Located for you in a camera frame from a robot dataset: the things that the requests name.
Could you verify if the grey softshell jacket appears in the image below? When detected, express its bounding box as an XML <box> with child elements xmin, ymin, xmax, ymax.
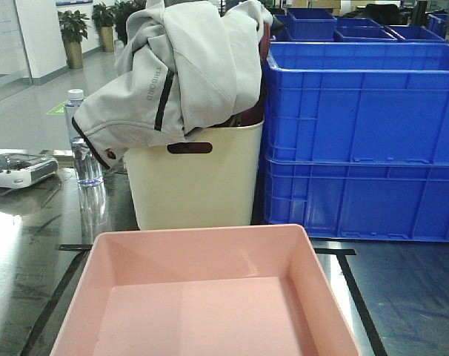
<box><xmin>72</xmin><ymin>1</ymin><xmax>273</xmax><ymax>168</ymax></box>

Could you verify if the white remote controller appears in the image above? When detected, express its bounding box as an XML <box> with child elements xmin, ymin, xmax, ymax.
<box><xmin>0</xmin><ymin>153</ymin><xmax>59</xmax><ymax>189</ymax></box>

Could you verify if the pink plastic bin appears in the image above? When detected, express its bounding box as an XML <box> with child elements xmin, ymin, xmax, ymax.
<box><xmin>52</xmin><ymin>225</ymin><xmax>360</xmax><ymax>355</ymax></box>

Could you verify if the potted plant gold pot left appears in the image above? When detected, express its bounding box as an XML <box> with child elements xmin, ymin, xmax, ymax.
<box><xmin>58</xmin><ymin>10</ymin><xmax>90</xmax><ymax>69</ymax></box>

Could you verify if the upper large blue crate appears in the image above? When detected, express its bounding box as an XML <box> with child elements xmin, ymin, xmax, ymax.
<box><xmin>264</xmin><ymin>42</ymin><xmax>449</xmax><ymax>164</ymax></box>

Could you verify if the small blue bin background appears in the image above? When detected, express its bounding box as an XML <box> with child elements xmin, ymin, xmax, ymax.
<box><xmin>287</xmin><ymin>8</ymin><xmax>336</xmax><ymax>42</ymax></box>

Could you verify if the potted plant gold pot middle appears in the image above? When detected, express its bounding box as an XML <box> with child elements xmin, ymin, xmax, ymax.
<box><xmin>92</xmin><ymin>2</ymin><xmax>114</xmax><ymax>53</ymax></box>

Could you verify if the large blue crate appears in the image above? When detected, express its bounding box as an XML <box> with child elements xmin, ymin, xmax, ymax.
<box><xmin>264</xmin><ymin>158</ymin><xmax>449</xmax><ymax>243</ymax></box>
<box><xmin>264</xmin><ymin>42</ymin><xmax>449</xmax><ymax>164</ymax></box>

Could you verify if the potted plant gold pot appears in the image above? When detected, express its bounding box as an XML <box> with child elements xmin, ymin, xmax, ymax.
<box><xmin>58</xmin><ymin>10</ymin><xmax>90</xmax><ymax>69</ymax></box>
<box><xmin>92</xmin><ymin>2</ymin><xmax>114</xmax><ymax>53</ymax></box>

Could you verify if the lower large blue crate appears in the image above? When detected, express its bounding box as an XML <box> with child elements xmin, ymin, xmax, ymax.
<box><xmin>264</xmin><ymin>158</ymin><xmax>449</xmax><ymax>243</ymax></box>

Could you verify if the clear water bottle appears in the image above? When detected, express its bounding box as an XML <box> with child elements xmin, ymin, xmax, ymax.
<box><xmin>64</xmin><ymin>89</ymin><xmax>108</xmax><ymax>243</ymax></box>

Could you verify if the blue bin background right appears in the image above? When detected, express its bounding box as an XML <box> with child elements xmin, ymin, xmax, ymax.
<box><xmin>385</xmin><ymin>25</ymin><xmax>445</xmax><ymax>43</ymax></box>

